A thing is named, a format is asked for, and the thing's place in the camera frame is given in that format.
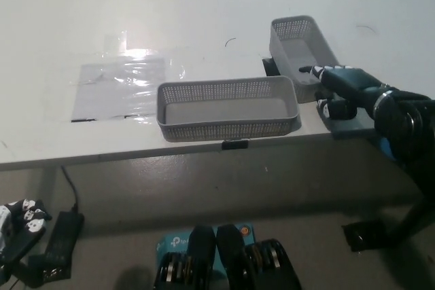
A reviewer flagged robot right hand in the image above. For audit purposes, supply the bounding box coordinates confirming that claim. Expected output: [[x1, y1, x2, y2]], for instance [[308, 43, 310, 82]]
[[298, 65, 392, 121]]

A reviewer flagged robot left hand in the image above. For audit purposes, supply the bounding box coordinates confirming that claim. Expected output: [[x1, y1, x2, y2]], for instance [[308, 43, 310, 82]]
[[0, 198, 52, 266]]

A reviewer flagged short grey perforated basket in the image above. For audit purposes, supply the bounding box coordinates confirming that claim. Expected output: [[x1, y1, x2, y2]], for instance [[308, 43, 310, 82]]
[[270, 14, 339, 104]]

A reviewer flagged teal router box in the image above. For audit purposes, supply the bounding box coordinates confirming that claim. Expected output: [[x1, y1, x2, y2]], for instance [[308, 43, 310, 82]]
[[155, 223, 254, 279]]

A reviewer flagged black power adapter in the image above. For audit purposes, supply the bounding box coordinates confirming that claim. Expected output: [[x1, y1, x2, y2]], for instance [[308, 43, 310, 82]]
[[45, 211, 85, 266]]

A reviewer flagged blue cylinder under table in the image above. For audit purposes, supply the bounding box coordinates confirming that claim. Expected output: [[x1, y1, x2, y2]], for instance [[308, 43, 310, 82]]
[[377, 137, 398, 162]]

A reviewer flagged large black tape patch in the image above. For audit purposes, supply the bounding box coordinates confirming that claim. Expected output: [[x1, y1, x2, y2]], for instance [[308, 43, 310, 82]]
[[262, 57, 281, 76]]

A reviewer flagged small black tape strip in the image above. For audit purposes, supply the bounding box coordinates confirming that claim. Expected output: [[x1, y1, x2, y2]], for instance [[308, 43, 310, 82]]
[[221, 139, 249, 151]]

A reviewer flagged long grey perforated basket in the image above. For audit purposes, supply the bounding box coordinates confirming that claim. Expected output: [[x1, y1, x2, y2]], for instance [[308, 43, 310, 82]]
[[156, 75, 300, 143]]

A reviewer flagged black floor plate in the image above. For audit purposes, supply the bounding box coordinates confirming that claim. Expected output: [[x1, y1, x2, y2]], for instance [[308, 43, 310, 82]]
[[341, 219, 395, 253]]

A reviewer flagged black table leg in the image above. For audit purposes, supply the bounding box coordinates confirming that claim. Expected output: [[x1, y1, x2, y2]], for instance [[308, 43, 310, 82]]
[[387, 184, 435, 249]]

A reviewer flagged clear plastic taped sheet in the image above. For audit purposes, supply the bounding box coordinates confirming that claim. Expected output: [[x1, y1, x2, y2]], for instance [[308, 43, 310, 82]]
[[69, 31, 187, 124]]

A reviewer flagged black power cable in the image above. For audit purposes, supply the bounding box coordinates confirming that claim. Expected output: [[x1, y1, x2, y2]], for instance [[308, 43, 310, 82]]
[[60, 166, 80, 215]]

